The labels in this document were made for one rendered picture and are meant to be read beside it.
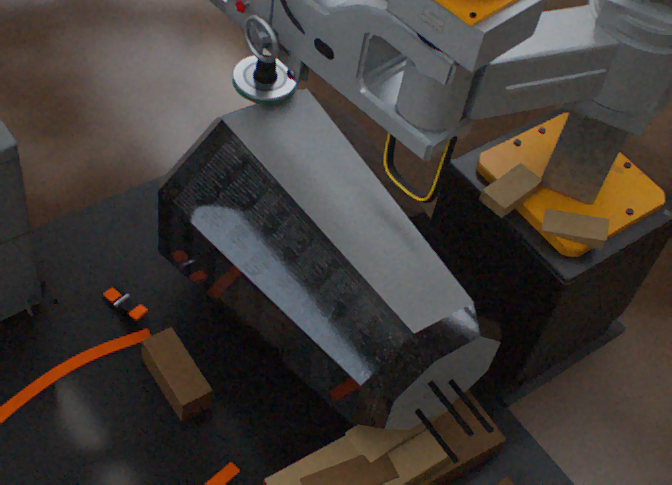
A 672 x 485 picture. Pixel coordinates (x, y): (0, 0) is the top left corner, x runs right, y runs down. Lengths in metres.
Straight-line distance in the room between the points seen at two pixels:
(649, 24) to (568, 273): 0.84
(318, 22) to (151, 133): 1.68
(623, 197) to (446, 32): 1.21
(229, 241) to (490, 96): 0.98
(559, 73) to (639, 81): 0.25
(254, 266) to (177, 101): 1.58
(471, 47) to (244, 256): 1.10
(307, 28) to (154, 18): 2.13
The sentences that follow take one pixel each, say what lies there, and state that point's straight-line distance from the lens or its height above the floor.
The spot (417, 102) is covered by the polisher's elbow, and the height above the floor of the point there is 1.34.
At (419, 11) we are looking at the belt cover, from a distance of 2.54.
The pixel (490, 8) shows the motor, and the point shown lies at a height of 1.72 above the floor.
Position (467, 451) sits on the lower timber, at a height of 0.15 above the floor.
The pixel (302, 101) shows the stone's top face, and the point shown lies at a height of 0.82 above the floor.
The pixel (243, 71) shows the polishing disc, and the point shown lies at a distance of 3.41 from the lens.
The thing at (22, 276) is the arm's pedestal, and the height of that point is 0.21.
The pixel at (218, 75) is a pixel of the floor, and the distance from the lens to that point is 4.70.
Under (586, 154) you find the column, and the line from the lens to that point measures 3.28.
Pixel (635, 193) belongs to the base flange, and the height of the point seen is 0.78.
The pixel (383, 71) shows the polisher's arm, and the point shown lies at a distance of 2.92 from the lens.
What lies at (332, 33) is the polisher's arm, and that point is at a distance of 2.87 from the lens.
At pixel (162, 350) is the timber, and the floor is 0.14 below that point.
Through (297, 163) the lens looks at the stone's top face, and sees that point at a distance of 3.21.
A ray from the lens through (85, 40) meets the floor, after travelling 4.87.
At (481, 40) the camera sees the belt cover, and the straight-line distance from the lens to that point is 2.43.
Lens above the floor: 3.16
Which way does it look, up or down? 50 degrees down
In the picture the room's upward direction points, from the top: 12 degrees clockwise
